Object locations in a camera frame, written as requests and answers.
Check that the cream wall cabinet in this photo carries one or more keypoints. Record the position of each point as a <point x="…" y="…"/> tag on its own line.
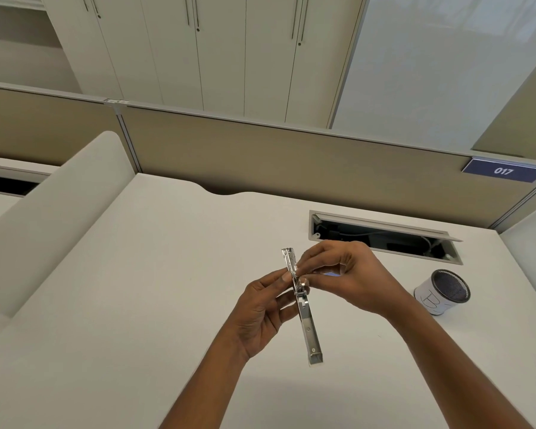
<point x="232" y="62"/>

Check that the person's right hand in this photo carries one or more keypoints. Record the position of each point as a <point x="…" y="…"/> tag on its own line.
<point x="366" y="281"/>

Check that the white glass board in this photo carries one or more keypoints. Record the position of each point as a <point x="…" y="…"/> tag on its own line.
<point x="420" y="71"/>

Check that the person's right thumb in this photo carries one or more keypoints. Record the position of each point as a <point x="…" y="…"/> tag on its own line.
<point x="320" y="279"/>

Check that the small white rounded desk divider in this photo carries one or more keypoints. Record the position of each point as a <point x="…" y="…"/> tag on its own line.
<point x="531" y="250"/>

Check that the person's left hand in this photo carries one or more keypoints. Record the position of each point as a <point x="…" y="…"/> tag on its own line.
<point x="257" y="314"/>

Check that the silver metal hinge bar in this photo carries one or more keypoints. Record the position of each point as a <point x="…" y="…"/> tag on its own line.
<point x="310" y="335"/>

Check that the white label strip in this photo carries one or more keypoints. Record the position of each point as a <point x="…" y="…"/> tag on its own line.
<point x="116" y="101"/>

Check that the blue sign plate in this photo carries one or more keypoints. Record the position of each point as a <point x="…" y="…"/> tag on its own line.
<point x="502" y="171"/>

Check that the short beige desk partition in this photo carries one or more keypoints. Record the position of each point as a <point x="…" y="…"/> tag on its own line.
<point x="49" y="125"/>

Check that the person's left forearm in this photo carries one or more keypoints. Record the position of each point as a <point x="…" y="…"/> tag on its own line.
<point x="207" y="393"/>

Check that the person's right forearm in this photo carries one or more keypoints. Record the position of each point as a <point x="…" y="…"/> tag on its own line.
<point x="455" y="375"/>

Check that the white cylindrical mesh speaker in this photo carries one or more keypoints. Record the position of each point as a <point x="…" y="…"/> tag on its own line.
<point x="433" y="297"/>

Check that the person's left thumb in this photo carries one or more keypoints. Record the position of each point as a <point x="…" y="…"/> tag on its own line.
<point x="278" y="277"/>

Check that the large white rounded desk divider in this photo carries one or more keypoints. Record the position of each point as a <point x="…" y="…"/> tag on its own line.
<point x="53" y="227"/>

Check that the long beige desk partition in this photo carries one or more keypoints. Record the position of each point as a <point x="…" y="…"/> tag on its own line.
<point x="295" y="160"/>

